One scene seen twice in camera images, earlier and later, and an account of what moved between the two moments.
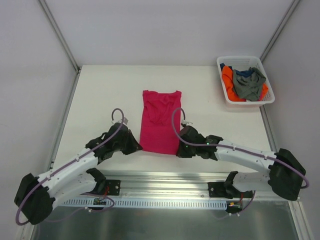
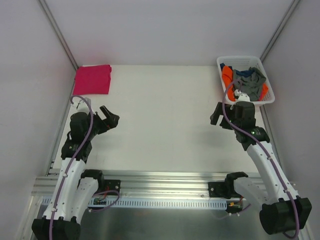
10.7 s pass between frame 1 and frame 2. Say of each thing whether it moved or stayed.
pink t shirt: moved
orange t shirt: stayed
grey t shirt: stayed
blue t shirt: stayed
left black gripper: moved
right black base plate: stayed
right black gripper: moved
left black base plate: stayed
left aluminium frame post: stayed
